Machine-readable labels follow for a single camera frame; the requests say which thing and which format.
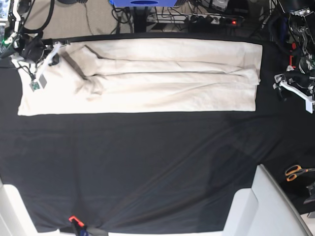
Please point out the white chair left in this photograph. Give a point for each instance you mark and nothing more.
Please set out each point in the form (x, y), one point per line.
(14, 217)

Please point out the black table cloth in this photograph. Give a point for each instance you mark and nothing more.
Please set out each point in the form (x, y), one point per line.
(158, 173)

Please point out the white T-shirt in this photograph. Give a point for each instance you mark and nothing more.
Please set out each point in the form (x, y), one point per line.
(145, 76)

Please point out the blue plastic box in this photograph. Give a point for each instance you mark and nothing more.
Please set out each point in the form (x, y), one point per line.
(135, 3)

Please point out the white chair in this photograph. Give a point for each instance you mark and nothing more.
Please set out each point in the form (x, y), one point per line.
(14, 217)
(263, 210)

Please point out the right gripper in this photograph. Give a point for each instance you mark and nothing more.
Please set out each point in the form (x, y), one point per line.
(34, 55)

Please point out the red black tool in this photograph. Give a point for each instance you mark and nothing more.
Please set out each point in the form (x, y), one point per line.
(292, 59)

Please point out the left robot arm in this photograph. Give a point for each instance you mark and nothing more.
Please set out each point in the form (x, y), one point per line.
(299, 16)

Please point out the red clip on cloth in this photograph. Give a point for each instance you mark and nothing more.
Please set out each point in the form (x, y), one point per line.
(76, 220)

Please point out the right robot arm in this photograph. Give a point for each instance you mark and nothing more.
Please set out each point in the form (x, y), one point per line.
(13, 17)

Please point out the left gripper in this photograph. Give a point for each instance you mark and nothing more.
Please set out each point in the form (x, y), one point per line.
(298, 83)

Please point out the white chair right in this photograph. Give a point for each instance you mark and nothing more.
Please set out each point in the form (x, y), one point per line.
(263, 210)

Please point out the orange handled scissors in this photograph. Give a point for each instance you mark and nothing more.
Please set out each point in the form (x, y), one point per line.
(295, 171)

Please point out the white power strip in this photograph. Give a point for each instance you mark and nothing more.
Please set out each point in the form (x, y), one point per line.
(182, 18)

